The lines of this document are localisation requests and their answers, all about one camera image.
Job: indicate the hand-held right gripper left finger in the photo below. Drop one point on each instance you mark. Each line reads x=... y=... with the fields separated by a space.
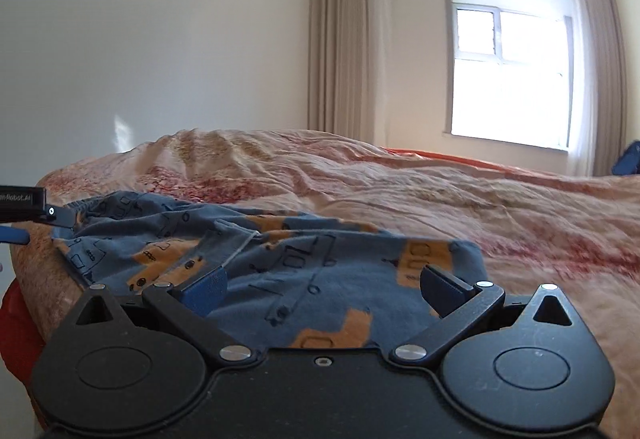
x=205 y=291

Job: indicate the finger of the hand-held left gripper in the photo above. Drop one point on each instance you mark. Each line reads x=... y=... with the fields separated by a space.
x=14 y=235
x=62 y=216

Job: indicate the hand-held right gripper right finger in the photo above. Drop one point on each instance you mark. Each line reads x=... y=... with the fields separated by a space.
x=442 y=291

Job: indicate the blue printed pants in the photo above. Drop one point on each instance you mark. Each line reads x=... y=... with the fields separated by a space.
x=300 y=269

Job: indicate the bed with orange quilt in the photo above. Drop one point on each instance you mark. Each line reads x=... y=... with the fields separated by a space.
x=500 y=219

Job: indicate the blue backpack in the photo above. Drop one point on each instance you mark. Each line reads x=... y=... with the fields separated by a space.
x=629 y=161

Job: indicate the grey framed window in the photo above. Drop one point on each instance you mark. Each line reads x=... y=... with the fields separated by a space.
x=510 y=69

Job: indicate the beige curtain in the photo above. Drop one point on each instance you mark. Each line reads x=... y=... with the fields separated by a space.
x=347 y=49
x=597 y=79

